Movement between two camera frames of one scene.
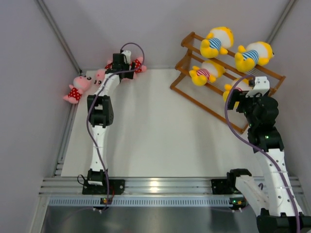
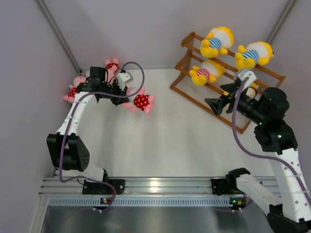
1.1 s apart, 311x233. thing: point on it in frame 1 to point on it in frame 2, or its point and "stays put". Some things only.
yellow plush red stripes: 209,71 stays put
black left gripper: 129,73 to 119,92
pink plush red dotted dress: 138,66 to 139,101
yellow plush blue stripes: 255,53 stays put
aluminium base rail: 142,186 stays put
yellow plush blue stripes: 217,41 stays put
